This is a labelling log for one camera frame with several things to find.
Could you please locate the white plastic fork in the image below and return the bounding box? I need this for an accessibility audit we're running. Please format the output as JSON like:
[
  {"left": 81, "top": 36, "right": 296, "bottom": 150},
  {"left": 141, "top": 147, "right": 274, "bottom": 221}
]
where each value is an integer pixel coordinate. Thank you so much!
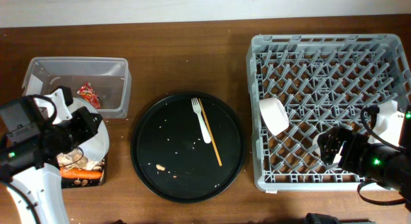
[{"left": 191, "top": 98, "right": 211, "bottom": 144}]

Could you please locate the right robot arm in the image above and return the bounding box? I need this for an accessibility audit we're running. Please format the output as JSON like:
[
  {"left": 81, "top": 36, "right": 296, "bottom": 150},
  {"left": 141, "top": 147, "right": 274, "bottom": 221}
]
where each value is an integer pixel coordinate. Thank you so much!
[{"left": 313, "top": 100, "right": 410, "bottom": 210}]

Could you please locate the grey dishwasher rack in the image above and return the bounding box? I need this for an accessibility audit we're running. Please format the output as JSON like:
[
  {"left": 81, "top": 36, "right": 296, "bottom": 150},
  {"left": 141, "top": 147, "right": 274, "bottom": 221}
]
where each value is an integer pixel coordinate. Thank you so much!
[{"left": 246, "top": 34, "right": 410, "bottom": 193}]

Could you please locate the red snack wrapper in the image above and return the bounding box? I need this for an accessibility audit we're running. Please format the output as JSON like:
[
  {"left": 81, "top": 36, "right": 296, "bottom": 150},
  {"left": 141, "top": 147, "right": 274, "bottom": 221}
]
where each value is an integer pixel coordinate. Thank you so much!
[{"left": 77, "top": 82, "right": 101, "bottom": 109}]

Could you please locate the white bowl with food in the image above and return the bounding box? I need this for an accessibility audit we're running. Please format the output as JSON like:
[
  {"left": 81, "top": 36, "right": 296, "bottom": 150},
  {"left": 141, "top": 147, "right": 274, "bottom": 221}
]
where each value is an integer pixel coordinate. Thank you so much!
[{"left": 259, "top": 98, "right": 289, "bottom": 136}]

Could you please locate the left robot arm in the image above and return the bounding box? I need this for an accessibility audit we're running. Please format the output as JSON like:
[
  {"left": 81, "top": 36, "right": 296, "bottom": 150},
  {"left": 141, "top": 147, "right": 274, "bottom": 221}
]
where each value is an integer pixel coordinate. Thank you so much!
[{"left": 1, "top": 94, "right": 103, "bottom": 223}]

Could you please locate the white plastic cup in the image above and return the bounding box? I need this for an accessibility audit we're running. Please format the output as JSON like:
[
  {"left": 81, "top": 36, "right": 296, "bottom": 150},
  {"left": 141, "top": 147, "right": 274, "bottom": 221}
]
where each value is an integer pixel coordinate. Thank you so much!
[{"left": 312, "top": 132, "right": 326, "bottom": 157}]

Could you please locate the black rectangular tray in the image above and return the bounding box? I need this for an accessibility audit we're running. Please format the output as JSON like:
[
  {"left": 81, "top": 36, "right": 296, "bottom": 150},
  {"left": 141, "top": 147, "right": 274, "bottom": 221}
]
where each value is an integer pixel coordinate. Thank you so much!
[{"left": 59, "top": 156, "right": 109, "bottom": 189}]

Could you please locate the orange carrot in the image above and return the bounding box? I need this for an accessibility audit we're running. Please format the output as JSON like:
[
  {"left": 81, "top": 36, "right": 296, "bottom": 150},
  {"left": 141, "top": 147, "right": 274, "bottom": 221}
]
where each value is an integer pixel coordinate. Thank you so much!
[{"left": 60, "top": 168, "right": 103, "bottom": 179}]

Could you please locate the clear plastic bin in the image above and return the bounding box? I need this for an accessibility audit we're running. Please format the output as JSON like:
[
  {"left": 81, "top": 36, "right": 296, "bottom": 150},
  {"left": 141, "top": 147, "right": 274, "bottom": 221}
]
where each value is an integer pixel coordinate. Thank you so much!
[{"left": 22, "top": 56, "right": 132, "bottom": 119}]

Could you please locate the wooden chopstick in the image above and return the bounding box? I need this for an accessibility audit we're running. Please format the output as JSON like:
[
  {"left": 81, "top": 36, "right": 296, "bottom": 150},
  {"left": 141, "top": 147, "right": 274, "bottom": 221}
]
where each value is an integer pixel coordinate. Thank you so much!
[{"left": 198, "top": 98, "right": 223, "bottom": 167}]

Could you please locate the round black serving tray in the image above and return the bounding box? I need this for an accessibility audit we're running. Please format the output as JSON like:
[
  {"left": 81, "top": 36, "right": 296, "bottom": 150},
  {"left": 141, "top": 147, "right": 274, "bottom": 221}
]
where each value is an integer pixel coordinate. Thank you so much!
[{"left": 130, "top": 92, "right": 247, "bottom": 203}]

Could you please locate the grey round plate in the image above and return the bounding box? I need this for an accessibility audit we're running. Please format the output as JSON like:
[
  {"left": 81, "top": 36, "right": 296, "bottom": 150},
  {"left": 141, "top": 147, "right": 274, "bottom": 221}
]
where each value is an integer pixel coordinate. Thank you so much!
[{"left": 68, "top": 98, "right": 110, "bottom": 162}]

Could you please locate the peanut shell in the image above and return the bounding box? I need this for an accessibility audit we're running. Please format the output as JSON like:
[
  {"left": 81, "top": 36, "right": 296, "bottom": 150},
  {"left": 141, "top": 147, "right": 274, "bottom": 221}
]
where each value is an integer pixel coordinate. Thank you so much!
[{"left": 156, "top": 164, "right": 166, "bottom": 171}]

